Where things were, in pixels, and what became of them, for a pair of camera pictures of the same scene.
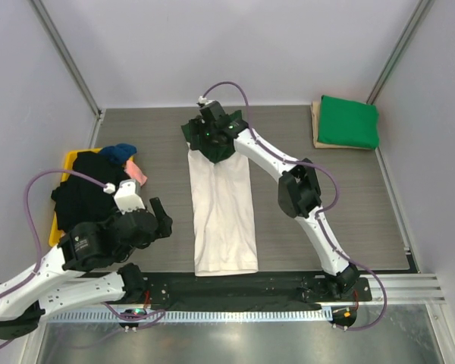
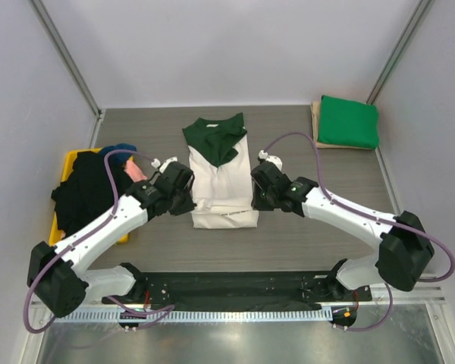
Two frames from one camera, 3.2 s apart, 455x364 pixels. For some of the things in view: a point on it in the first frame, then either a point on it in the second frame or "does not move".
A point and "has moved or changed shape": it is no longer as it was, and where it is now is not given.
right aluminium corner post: (420, 12) does not move
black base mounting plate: (186, 288) does not move
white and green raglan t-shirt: (222, 192) has moved or changed shape
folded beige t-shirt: (315, 107) does not move
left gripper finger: (164, 222) -> (177, 199)
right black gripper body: (208, 139) -> (271, 203)
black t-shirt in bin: (79, 199) does not move
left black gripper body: (124, 255) -> (182, 202)
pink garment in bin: (134, 173) does not move
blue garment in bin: (119, 152) does not move
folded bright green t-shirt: (348, 122) does not move
